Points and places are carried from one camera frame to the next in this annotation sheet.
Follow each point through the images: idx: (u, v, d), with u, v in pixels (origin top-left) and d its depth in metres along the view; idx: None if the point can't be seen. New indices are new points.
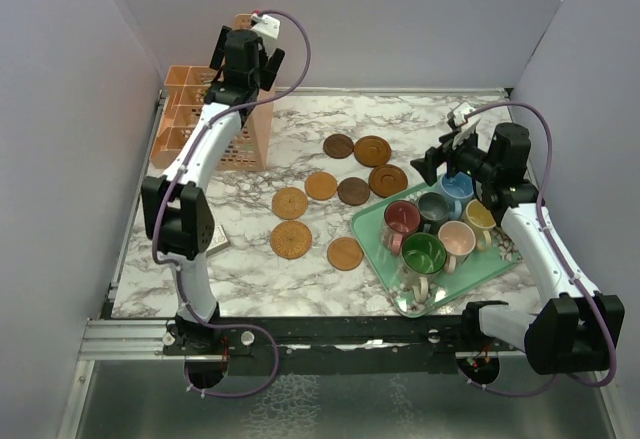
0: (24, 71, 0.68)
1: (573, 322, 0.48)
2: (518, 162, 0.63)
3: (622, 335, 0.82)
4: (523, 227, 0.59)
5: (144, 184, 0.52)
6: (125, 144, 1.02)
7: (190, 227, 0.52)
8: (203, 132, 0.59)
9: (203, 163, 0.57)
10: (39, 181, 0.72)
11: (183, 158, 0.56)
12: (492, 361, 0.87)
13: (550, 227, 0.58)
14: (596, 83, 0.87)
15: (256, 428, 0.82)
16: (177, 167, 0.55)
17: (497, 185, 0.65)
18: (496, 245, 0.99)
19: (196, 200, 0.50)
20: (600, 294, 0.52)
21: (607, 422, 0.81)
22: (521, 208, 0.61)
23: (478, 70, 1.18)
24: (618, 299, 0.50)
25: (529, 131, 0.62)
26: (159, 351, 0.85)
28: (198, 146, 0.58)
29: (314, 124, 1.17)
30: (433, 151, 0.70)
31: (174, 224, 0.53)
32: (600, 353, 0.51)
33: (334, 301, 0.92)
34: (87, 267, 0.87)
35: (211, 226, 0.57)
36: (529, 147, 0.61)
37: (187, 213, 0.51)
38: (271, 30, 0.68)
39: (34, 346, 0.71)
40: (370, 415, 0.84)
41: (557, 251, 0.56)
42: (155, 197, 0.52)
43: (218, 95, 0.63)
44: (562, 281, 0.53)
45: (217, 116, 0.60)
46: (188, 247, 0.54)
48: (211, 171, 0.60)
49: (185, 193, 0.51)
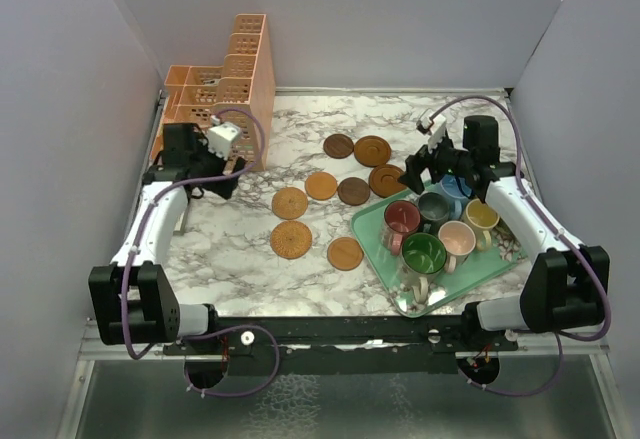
0: (24, 72, 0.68)
1: (564, 272, 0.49)
2: (492, 141, 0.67)
3: (626, 336, 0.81)
4: (509, 199, 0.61)
5: (90, 281, 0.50)
6: (126, 145, 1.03)
7: (154, 311, 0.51)
8: (149, 211, 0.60)
9: (156, 240, 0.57)
10: (37, 178, 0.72)
11: (132, 240, 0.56)
12: (492, 361, 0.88)
13: (531, 195, 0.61)
14: (596, 82, 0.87)
15: (256, 428, 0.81)
16: (128, 250, 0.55)
17: (478, 166, 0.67)
18: (496, 245, 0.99)
19: (156, 280, 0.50)
20: (585, 246, 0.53)
21: (607, 422, 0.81)
22: (502, 181, 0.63)
23: (478, 69, 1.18)
24: (602, 248, 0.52)
25: (495, 119, 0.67)
26: (159, 351, 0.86)
28: (149, 225, 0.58)
29: (314, 124, 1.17)
30: (412, 159, 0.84)
31: (136, 316, 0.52)
32: (594, 306, 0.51)
33: (334, 301, 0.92)
34: (87, 267, 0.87)
35: (174, 306, 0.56)
36: (495, 126, 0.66)
37: (147, 297, 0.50)
38: (227, 132, 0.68)
39: (34, 344, 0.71)
40: (370, 415, 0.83)
41: (540, 214, 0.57)
42: (108, 289, 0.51)
43: (158, 174, 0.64)
44: (548, 238, 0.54)
45: (161, 192, 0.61)
46: (156, 336, 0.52)
48: (165, 246, 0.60)
49: (142, 277, 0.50)
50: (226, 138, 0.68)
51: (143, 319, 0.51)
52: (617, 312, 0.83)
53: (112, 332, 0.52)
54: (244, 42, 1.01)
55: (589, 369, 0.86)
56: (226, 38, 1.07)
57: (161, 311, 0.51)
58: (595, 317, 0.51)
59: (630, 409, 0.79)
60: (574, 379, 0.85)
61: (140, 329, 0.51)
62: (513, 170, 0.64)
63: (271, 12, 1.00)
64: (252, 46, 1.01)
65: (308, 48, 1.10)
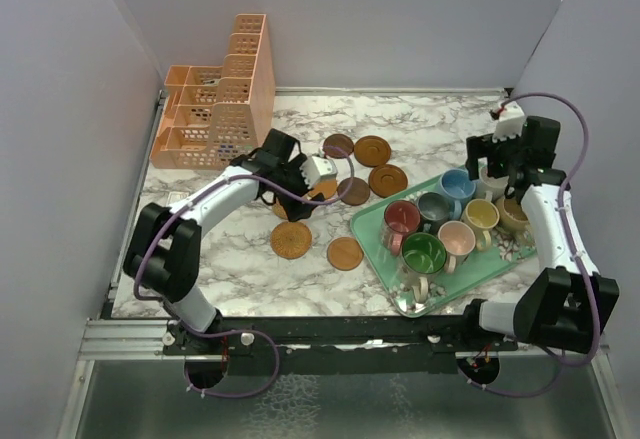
0: (24, 71, 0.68)
1: (563, 293, 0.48)
2: (548, 145, 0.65)
3: (626, 336, 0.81)
4: (542, 207, 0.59)
5: (144, 210, 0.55)
6: (126, 145, 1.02)
7: (174, 265, 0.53)
8: (219, 185, 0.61)
9: (210, 209, 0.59)
10: (37, 179, 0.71)
11: (194, 196, 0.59)
12: (492, 361, 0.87)
13: (567, 208, 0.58)
14: (596, 82, 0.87)
15: (256, 428, 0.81)
16: (184, 203, 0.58)
17: (525, 165, 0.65)
18: (496, 245, 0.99)
19: (190, 238, 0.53)
20: (598, 275, 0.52)
21: (606, 422, 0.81)
22: (542, 188, 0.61)
23: (479, 69, 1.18)
24: (616, 284, 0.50)
25: (560, 125, 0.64)
26: (160, 351, 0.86)
28: (211, 194, 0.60)
29: (314, 124, 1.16)
30: (474, 141, 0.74)
31: (157, 262, 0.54)
32: (584, 335, 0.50)
33: (334, 301, 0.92)
34: (86, 267, 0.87)
35: (193, 272, 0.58)
36: (556, 131, 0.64)
37: (177, 248, 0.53)
38: (323, 164, 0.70)
39: (34, 345, 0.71)
40: (370, 415, 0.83)
41: (566, 231, 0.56)
42: (150, 226, 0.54)
43: (246, 163, 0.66)
44: (563, 256, 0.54)
45: (238, 174, 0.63)
46: (163, 287, 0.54)
48: (213, 220, 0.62)
49: (182, 229, 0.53)
50: (318, 169, 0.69)
51: (160, 268, 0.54)
52: (617, 312, 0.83)
53: (130, 263, 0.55)
54: (244, 42, 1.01)
55: (588, 368, 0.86)
56: (226, 38, 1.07)
57: (181, 266, 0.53)
58: (582, 345, 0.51)
59: (629, 408, 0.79)
60: (574, 379, 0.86)
61: (154, 274, 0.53)
62: (561, 180, 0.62)
63: (271, 12, 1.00)
64: (252, 46, 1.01)
65: (308, 48, 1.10)
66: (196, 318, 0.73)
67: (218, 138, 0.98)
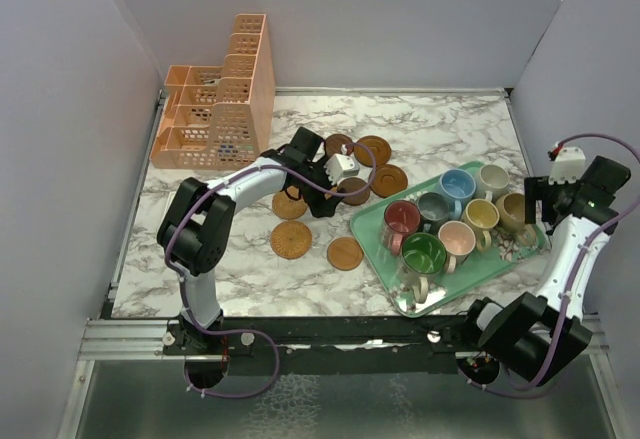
0: (24, 71, 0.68)
1: (530, 321, 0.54)
2: (609, 185, 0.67)
3: (626, 337, 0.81)
4: (567, 237, 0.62)
5: (183, 183, 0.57)
6: (126, 145, 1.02)
7: (204, 237, 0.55)
8: (252, 170, 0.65)
9: (243, 190, 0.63)
10: (37, 178, 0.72)
11: (229, 177, 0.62)
12: (492, 360, 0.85)
13: (591, 251, 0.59)
14: (596, 82, 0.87)
15: (256, 428, 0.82)
16: (220, 181, 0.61)
17: (576, 194, 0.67)
18: (496, 245, 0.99)
19: (224, 212, 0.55)
20: (575, 320, 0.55)
21: (607, 422, 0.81)
22: (579, 220, 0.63)
23: (479, 69, 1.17)
24: (589, 335, 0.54)
25: (629, 169, 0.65)
26: (160, 351, 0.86)
28: (244, 177, 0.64)
29: (314, 124, 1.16)
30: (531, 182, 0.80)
31: (188, 233, 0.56)
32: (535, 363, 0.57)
33: (334, 300, 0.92)
34: (86, 266, 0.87)
35: (221, 248, 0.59)
36: (623, 174, 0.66)
37: (209, 222, 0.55)
38: (345, 162, 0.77)
39: (34, 344, 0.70)
40: (370, 415, 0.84)
41: (572, 271, 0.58)
42: (187, 199, 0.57)
43: (275, 156, 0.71)
44: (552, 290, 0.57)
45: (269, 165, 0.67)
46: (192, 258, 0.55)
48: (243, 203, 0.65)
49: (217, 203, 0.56)
50: (343, 166, 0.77)
51: (191, 239, 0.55)
52: (618, 311, 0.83)
53: (163, 232, 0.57)
54: (244, 42, 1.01)
55: (589, 369, 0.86)
56: (226, 37, 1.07)
57: (214, 238, 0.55)
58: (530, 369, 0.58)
59: (629, 409, 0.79)
60: (574, 380, 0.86)
61: (185, 245, 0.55)
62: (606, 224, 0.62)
63: (272, 12, 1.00)
64: (252, 46, 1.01)
65: (308, 47, 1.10)
66: (202, 309, 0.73)
67: (218, 138, 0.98)
